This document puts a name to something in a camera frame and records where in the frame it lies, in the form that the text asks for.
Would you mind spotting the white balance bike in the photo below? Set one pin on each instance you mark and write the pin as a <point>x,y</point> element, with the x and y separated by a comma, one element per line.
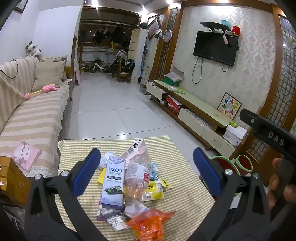
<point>98,67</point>

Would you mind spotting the wooden framed pictures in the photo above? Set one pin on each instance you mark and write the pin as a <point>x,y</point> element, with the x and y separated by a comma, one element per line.
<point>153,26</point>

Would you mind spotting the pink book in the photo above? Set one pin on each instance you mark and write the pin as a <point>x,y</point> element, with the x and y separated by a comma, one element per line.
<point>26,154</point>

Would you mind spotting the orange plastic bag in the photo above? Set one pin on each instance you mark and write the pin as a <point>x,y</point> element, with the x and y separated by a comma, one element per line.
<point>148,224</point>

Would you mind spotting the pink toy wand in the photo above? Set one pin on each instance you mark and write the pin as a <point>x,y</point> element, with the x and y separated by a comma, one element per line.
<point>47,88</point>

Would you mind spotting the yellow packet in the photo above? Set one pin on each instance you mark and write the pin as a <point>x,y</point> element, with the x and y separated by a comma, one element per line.
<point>153,192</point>

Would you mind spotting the black flat television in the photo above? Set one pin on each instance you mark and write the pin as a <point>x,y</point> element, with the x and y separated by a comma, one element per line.
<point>215,47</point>

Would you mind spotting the red lantern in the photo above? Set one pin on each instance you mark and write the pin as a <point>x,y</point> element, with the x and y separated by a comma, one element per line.
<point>235,30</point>

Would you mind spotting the blue white wrapper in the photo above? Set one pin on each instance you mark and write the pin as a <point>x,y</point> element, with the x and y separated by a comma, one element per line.
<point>154,172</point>

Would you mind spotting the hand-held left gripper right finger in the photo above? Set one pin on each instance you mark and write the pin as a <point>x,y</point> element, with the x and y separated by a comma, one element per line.
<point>208,172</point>

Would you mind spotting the teal bowl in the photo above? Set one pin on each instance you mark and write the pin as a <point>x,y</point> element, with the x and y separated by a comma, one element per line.
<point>226,22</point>

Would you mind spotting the red bin with green rim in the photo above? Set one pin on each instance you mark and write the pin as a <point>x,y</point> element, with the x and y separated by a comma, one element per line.
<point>245,162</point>
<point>223,162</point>

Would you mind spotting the black wall shelf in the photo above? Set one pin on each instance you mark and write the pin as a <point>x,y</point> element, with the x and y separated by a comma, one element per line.
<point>214,25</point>

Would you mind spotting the wooden chair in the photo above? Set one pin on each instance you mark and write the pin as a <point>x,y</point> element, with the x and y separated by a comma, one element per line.
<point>123,75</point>

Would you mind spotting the wooden lattice partition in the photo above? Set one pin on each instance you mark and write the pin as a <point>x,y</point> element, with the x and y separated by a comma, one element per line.
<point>285,76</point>

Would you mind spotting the hanging dark clothes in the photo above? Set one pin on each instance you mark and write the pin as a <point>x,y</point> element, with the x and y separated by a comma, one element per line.
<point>115,34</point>

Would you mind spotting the yellow flat wrapper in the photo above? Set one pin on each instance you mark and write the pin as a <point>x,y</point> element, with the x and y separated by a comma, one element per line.
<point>101,178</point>

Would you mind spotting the star checkers board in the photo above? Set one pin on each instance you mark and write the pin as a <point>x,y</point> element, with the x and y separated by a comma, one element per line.
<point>229,107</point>

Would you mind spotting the brown cardboard box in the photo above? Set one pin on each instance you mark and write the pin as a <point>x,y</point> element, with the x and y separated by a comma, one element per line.
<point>11,178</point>

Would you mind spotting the red flat boxes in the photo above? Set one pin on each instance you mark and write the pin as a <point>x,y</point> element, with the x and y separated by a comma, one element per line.
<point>174,102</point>

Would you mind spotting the pink snack box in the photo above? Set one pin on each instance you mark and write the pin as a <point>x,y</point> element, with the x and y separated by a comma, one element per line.
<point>130,150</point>

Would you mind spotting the white shoe box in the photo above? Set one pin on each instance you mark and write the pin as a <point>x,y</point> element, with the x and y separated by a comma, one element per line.
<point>235,133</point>

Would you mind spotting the person's right hand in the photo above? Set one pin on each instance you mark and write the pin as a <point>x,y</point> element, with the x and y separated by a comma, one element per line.
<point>274,183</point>

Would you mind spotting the white blue toothpaste box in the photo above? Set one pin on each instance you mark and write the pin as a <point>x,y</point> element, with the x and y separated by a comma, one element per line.
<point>113,180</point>

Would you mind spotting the cream television cabinet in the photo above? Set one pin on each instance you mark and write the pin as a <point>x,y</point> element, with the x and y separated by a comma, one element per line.
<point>196,102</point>

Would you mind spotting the beige striped sofa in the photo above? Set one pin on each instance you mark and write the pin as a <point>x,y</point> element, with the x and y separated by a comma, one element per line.
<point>39,120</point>

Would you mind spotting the clear plastic water bottle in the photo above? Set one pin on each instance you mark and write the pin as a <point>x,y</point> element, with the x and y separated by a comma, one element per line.
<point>136,176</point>

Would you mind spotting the green plastic packet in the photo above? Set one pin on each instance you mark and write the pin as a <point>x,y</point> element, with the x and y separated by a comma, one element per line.
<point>177,89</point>

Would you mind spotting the round wall clock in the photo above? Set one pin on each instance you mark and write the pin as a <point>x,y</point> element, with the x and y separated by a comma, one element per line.
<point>167,35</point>

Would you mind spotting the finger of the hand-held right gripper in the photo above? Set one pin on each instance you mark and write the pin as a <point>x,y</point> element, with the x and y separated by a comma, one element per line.
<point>248,117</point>

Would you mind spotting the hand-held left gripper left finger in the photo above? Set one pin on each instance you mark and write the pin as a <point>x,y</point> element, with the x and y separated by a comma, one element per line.
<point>85,172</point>

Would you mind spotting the framed wall picture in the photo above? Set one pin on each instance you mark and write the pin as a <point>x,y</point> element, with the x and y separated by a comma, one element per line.
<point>21,5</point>

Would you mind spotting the purple snack bag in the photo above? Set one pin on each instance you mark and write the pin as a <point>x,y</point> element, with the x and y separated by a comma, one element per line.
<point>108,214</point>

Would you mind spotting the green box with cardboard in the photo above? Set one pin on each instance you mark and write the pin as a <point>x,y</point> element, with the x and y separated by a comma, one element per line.
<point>172,77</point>

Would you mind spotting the beige cushion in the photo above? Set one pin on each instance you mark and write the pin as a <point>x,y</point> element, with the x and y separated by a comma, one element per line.
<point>48,74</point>

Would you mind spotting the black helmet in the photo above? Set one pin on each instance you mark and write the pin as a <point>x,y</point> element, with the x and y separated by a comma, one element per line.
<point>143,26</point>

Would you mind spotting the black white plush toy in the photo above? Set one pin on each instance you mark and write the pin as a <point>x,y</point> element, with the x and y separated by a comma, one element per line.
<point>29,47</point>
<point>37,54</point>

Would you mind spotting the white standing air conditioner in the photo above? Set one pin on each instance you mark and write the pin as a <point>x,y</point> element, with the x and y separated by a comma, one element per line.
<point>136,51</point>

